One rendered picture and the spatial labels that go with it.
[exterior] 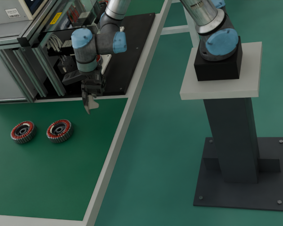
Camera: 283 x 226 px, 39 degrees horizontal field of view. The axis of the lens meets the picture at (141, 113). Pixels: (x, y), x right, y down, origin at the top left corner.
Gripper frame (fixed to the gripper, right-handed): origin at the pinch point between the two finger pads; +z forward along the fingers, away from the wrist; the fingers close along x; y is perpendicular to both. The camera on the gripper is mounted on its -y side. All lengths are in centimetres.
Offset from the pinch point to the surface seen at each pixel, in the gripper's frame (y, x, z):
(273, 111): 87, 71, 65
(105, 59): -4.0, 37.9, 6.1
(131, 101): 15.1, 9.5, 5.9
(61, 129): -11.9, -8.1, 8.6
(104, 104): 2.7, 8.6, 8.0
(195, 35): 32, 147, 65
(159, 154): 20, 41, 81
